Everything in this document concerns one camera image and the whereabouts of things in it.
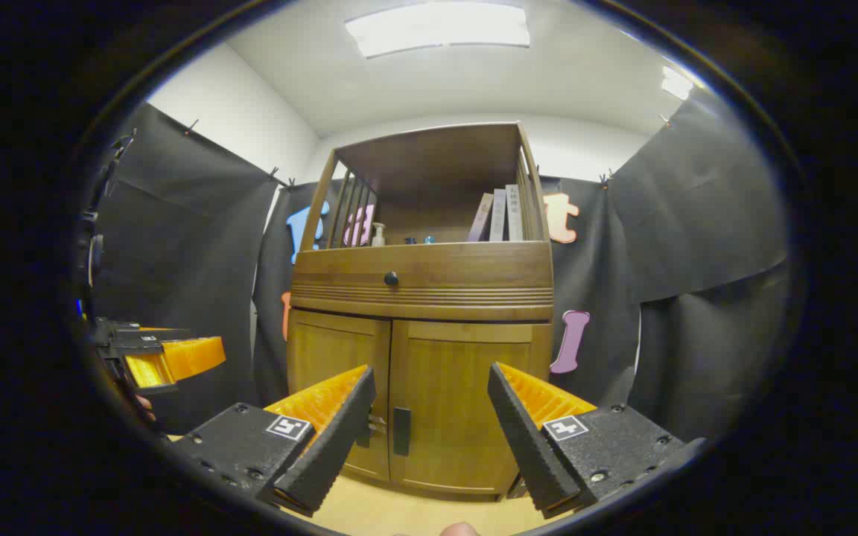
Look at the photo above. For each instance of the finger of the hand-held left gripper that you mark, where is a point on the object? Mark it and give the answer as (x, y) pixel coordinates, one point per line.
(120, 326)
(191, 357)

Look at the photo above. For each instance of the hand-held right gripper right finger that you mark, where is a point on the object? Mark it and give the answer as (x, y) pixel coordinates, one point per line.
(526, 447)

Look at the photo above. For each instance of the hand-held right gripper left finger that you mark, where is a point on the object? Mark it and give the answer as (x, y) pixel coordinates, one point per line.
(332, 447)

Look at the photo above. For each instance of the wooden shoe cabinet door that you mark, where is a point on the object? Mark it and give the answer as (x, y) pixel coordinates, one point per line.
(328, 350)
(459, 402)

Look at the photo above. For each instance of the wooden double-door shoe cabinet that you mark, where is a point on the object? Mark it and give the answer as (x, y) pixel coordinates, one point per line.
(436, 164)

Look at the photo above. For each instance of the black backdrop cloth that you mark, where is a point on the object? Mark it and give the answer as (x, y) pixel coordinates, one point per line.
(176, 246)

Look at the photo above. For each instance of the small pump bottle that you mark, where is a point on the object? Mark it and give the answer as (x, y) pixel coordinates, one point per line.
(378, 237)

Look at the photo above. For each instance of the grey book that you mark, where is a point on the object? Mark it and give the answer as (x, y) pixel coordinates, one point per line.
(498, 216)

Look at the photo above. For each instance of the small ceiling light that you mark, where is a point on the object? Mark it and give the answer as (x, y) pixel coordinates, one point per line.
(676, 83)

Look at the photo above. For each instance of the large ceiling light panel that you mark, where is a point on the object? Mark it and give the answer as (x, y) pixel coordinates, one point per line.
(436, 28)

